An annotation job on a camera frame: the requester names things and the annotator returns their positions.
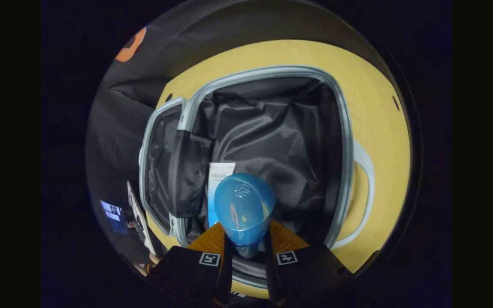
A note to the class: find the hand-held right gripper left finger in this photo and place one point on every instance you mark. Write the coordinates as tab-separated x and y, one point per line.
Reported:
186	269

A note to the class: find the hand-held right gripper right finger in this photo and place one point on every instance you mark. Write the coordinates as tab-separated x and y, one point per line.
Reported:
306	273

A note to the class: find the teal bottle with blue cap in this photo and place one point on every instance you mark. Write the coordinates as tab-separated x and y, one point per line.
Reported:
244	205

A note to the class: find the pale blue small suitcase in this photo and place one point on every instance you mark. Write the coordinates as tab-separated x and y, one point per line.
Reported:
272	128

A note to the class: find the lit computer screen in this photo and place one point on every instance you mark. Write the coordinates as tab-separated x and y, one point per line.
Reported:
111	211

